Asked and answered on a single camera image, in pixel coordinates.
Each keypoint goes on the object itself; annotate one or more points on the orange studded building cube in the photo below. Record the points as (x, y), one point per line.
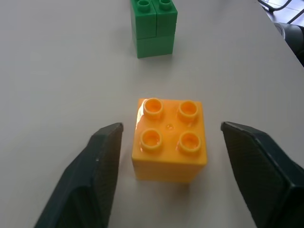
(169, 147)

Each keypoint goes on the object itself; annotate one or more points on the black metal chair frame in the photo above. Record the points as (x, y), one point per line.
(282, 8)

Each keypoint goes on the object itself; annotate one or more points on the green studded building cube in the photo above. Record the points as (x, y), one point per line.
(154, 33)

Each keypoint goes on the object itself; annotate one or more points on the grey rounded robot part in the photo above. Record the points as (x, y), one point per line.
(293, 39)

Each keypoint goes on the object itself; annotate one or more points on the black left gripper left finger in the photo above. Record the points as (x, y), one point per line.
(90, 180)

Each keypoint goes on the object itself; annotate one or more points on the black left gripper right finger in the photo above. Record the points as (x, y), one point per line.
(263, 175)

